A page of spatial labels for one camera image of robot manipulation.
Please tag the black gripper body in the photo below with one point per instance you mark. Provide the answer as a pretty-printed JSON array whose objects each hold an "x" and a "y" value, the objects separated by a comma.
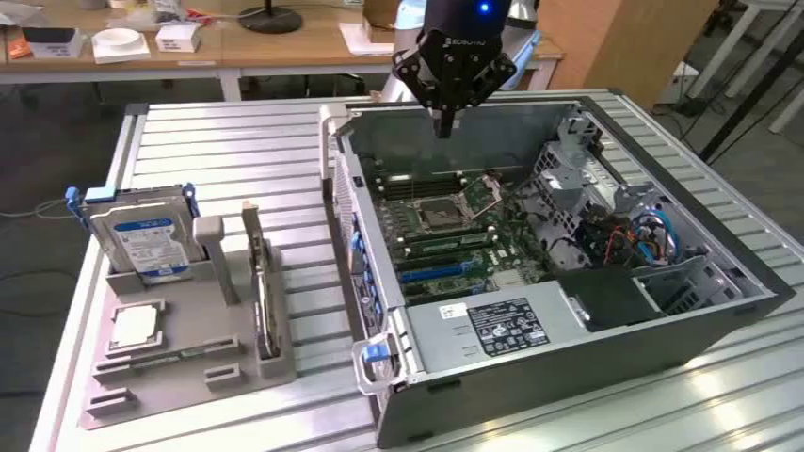
[{"x": 458, "y": 47}]

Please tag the silver metal drive cage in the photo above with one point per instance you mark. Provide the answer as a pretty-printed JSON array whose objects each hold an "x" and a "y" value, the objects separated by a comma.
[{"x": 565, "y": 179}]

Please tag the green motherboard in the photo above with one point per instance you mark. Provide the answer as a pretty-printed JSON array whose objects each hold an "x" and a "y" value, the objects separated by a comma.
[{"x": 508, "y": 235}]

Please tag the white paper booklet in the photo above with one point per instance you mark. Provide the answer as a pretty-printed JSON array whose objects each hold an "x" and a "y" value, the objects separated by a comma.
[{"x": 364, "y": 40}]

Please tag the grey parts rack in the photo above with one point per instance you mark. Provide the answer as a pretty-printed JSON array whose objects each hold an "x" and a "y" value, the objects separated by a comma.
[{"x": 188, "y": 329}]

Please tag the orange box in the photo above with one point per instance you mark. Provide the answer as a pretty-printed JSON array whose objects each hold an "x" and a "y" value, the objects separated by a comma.
[{"x": 14, "y": 47}]

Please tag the hard disk blue label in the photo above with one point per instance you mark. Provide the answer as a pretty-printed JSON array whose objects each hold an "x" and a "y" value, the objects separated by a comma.
[{"x": 146, "y": 245}]

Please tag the black open PC case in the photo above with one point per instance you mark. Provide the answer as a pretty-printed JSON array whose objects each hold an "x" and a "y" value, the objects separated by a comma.
[{"x": 565, "y": 376}]

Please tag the wooden partition board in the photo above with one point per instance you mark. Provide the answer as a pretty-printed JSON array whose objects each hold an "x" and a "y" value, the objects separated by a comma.
[{"x": 628, "y": 47}]

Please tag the clear plastic bag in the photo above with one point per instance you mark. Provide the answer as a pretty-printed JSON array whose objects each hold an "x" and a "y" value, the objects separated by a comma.
[{"x": 137, "y": 19}]

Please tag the wooden desk white frame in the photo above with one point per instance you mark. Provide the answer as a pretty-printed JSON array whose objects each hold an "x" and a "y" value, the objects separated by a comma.
[
  {"x": 74, "y": 66},
  {"x": 282, "y": 47}
]

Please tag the brown cardboard box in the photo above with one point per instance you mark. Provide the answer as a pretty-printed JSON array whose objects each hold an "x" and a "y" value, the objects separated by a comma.
[{"x": 380, "y": 11}]

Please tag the silver power supply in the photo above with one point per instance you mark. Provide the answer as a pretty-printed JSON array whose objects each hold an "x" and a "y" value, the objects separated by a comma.
[{"x": 452, "y": 339}]

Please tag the white box with label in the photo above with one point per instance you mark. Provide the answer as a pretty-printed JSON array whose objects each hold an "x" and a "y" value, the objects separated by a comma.
[{"x": 177, "y": 40}]

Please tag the silver CPU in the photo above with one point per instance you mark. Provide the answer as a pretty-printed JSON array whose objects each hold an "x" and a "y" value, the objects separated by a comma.
[{"x": 134, "y": 326}]

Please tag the white frame table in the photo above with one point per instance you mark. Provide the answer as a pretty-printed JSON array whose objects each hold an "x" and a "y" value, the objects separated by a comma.
[{"x": 788, "y": 113}]

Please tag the blue case latch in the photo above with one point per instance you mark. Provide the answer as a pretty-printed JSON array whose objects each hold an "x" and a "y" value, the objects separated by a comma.
[{"x": 373, "y": 354}]

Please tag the blue disk carrier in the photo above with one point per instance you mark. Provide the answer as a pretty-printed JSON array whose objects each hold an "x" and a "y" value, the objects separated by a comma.
[{"x": 100, "y": 194}]

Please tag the CPU socket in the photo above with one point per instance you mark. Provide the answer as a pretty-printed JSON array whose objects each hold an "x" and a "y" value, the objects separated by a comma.
[{"x": 440, "y": 214}]

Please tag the white square box round lid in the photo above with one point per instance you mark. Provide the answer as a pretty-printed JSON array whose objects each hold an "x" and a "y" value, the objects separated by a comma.
[{"x": 122, "y": 47}]

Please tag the green RAM stick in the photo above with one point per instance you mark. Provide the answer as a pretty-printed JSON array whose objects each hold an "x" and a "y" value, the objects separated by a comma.
[
  {"x": 449, "y": 244},
  {"x": 157, "y": 361}
]

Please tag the black stand leg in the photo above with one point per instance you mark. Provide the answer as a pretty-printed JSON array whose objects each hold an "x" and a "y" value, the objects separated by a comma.
[{"x": 756, "y": 94}]

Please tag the black round lamp base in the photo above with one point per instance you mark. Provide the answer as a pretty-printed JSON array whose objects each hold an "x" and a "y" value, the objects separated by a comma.
[{"x": 269, "y": 21}]

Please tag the white electrical box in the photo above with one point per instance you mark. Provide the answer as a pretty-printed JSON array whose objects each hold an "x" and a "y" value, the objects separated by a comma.
[{"x": 674, "y": 82}]

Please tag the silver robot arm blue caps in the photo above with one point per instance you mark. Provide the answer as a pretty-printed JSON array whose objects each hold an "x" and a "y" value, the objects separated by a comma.
[{"x": 394, "y": 92}]

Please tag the blue expansion slot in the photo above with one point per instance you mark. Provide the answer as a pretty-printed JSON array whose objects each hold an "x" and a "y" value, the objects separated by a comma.
[{"x": 433, "y": 273}]

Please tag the silver disk bay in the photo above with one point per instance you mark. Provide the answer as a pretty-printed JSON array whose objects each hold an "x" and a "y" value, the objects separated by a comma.
[{"x": 684, "y": 282}]

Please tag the white box black top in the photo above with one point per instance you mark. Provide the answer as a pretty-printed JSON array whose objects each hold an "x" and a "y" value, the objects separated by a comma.
[{"x": 53, "y": 47}]

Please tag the open socket cover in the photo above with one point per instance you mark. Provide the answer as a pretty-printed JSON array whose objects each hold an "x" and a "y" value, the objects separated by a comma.
[{"x": 484, "y": 195}]

